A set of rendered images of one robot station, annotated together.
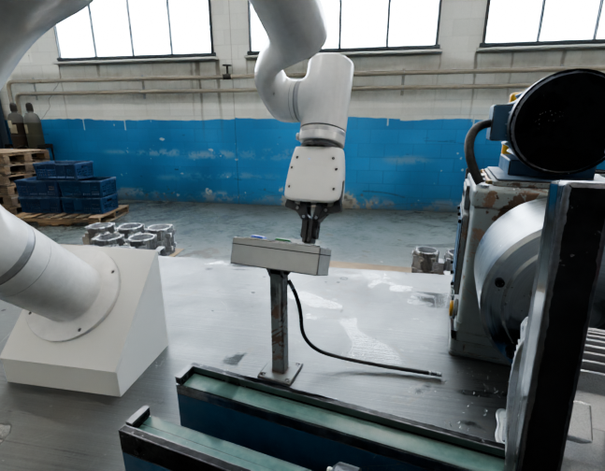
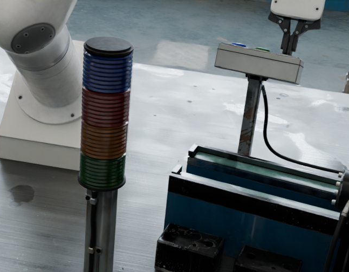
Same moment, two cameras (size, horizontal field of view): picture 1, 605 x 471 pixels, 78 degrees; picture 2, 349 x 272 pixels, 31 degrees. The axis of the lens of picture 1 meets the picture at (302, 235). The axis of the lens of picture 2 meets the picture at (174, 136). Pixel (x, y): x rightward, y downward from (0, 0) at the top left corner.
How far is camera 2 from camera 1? 0.67 m
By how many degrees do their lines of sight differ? 10
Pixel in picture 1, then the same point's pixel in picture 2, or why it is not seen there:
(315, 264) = (295, 73)
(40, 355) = (37, 135)
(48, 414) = (55, 182)
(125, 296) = not seen: hidden behind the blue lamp
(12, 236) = (64, 29)
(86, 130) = not seen: outside the picture
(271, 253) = (255, 61)
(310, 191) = (296, 8)
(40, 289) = (64, 75)
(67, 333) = (62, 117)
